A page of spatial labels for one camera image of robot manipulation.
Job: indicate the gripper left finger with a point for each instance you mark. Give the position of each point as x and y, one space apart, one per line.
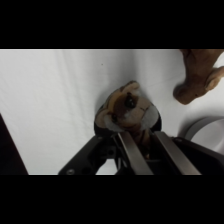
133 155

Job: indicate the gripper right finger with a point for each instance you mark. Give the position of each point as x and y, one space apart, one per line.
175 155

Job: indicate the tiger plush toy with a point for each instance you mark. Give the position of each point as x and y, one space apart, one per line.
128 108

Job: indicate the grey bowl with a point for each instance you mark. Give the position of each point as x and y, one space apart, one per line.
204 128

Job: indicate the brown moose plush toy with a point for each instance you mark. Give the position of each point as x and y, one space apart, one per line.
198 76

